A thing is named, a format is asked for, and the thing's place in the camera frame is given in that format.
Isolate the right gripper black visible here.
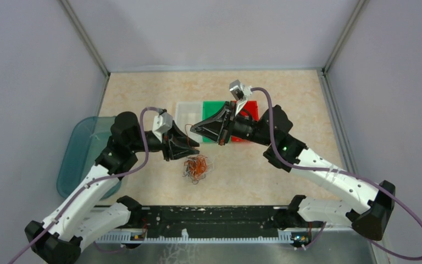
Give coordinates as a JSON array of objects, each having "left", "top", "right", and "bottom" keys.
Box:
[{"left": 191, "top": 101, "right": 273, "bottom": 147}]

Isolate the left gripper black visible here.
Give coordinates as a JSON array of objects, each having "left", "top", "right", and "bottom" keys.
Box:
[{"left": 129, "top": 119, "right": 200, "bottom": 161}]

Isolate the cable pile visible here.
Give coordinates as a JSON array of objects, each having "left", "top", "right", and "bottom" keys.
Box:
[{"left": 182, "top": 155, "right": 215, "bottom": 185}]

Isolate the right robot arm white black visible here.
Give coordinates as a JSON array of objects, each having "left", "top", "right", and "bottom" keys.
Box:
[{"left": 191, "top": 102, "right": 396, "bottom": 241}]

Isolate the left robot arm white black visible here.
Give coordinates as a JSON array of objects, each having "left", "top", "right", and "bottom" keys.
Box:
[{"left": 25, "top": 108, "right": 199, "bottom": 263}]

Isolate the green plastic bin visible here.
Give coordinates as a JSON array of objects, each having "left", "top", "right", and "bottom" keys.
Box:
[{"left": 201, "top": 101, "right": 232, "bottom": 145}]

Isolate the white plastic bin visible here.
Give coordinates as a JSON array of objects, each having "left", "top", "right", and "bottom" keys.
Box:
[{"left": 174, "top": 101, "right": 203, "bottom": 143}]

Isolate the red plastic bin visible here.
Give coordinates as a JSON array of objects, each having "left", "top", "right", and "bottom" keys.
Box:
[{"left": 231, "top": 101, "right": 259, "bottom": 142}]

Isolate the teal plastic container lid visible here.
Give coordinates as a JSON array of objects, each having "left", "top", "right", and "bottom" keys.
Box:
[{"left": 56, "top": 116, "right": 115, "bottom": 199}]

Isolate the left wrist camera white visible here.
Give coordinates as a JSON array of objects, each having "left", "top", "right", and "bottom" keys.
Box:
[{"left": 152, "top": 112, "right": 173, "bottom": 137}]

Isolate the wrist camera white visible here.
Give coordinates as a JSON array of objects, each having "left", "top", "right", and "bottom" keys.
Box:
[
  {"left": 229, "top": 80, "right": 252, "bottom": 105},
  {"left": 152, "top": 112, "right": 173, "bottom": 137}
]

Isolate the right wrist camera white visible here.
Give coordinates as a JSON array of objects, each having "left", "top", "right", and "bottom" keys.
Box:
[{"left": 229, "top": 80, "right": 252, "bottom": 105}]

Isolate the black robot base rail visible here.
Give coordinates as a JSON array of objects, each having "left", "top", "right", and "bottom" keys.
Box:
[{"left": 107, "top": 205, "right": 325, "bottom": 240}]

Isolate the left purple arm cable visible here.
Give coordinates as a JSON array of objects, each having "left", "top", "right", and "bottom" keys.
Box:
[{"left": 9, "top": 106, "right": 168, "bottom": 264}]

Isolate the aluminium frame post right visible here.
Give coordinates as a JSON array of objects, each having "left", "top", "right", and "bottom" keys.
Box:
[{"left": 322, "top": 0, "right": 367, "bottom": 75}]

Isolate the aluminium frame post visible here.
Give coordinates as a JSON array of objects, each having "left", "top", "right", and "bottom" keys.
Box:
[
  {"left": 58, "top": 0, "right": 110, "bottom": 78},
  {"left": 322, "top": 0, "right": 367, "bottom": 75}
]

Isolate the white slotted cable duct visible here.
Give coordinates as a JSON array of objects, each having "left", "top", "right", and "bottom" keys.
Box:
[{"left": 96, "top": 229, "right": 295, "bottom": 244}]

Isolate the aluminium frame post left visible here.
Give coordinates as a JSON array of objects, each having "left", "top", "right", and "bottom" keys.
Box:
[{"left": 58, "top": 0, "right": 110, "bottom": 78}]

